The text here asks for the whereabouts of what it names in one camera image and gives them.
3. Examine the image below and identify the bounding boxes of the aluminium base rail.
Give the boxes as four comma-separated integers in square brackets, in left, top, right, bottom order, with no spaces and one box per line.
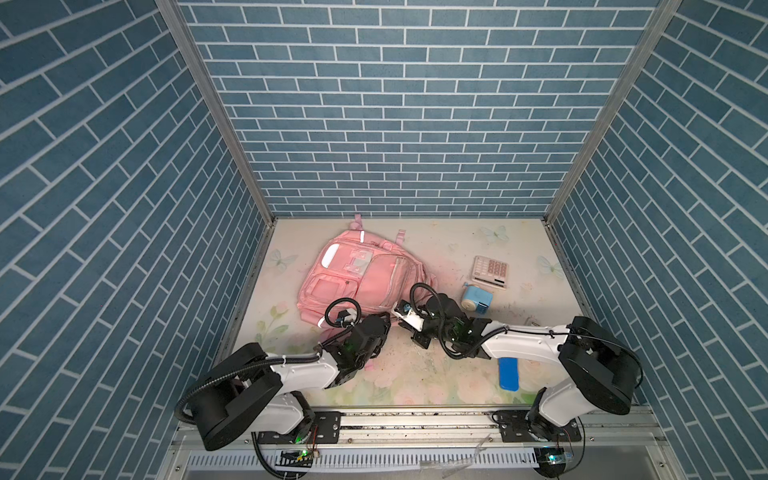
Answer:
[161,406,683,479]

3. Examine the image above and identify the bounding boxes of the pink student backpack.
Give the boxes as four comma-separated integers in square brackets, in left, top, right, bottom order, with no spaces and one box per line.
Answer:
[297,214,437,328]

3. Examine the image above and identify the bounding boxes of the blue pencil case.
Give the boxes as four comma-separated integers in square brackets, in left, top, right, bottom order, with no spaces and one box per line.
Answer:
[498,357,520,392]

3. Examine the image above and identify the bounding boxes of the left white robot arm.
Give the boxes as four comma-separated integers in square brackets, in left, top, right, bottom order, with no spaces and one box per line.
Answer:
[174,313,391,451]

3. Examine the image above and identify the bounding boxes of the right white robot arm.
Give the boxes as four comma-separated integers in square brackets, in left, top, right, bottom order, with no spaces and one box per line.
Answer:
[394,294,643,441]

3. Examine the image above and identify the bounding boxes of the blue electric pencil sharpener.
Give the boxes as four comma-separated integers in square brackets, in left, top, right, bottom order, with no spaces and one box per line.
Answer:
[460,284,493,314]

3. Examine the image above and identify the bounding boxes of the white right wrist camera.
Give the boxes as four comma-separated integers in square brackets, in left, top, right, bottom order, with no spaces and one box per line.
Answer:
[393,300,424,332]

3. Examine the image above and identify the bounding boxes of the pink desk calculator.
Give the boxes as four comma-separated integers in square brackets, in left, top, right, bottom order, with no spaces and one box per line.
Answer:
[470,255,509,289]

